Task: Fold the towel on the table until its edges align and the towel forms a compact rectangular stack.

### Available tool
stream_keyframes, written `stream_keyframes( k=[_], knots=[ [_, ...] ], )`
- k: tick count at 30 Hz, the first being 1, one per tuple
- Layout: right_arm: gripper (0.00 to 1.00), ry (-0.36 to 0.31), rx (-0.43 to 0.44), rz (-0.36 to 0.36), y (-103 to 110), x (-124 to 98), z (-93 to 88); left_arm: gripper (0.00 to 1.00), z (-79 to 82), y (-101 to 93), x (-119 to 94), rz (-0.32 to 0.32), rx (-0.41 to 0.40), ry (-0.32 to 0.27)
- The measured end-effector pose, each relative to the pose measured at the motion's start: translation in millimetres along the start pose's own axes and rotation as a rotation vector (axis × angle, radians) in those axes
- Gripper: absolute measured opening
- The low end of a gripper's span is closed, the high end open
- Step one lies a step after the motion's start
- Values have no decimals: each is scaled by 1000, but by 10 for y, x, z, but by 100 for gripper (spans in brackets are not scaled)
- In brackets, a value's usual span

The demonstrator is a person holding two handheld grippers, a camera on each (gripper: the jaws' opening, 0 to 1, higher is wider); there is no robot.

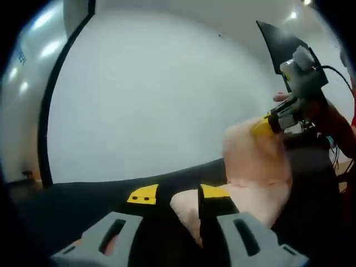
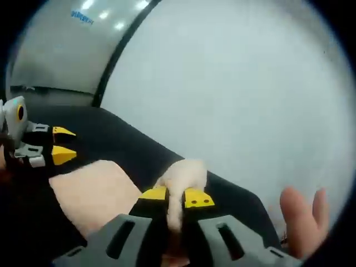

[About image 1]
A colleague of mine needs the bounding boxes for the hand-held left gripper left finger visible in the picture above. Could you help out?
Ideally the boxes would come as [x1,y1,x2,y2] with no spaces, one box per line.
[51,183,160,267]

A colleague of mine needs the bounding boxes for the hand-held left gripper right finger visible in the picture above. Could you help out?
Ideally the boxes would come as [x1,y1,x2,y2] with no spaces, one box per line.
[197,182,309,267]

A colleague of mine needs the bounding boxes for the pink towel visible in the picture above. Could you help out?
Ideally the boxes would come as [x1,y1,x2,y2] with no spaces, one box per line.
[169,116,293,249]

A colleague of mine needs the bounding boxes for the person's right hand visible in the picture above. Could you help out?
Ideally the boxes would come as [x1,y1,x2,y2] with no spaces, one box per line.
[273,92,292,103]

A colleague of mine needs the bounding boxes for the person's left hand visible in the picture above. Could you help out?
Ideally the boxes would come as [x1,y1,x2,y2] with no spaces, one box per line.
[103,231,123,256]

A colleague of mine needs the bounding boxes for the frosted glass partition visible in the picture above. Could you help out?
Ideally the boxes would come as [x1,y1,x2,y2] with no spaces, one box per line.
[0,0,90,185]

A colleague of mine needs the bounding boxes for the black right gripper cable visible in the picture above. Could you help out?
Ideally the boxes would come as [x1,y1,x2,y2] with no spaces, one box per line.
[319,65,354,92]

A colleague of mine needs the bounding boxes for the thin red black wires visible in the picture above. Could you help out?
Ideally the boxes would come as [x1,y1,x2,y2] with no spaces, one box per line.
[327,135,349,193]

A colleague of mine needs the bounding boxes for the black partition frame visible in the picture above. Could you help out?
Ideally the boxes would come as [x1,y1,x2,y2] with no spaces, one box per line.
[37,0,97,189]

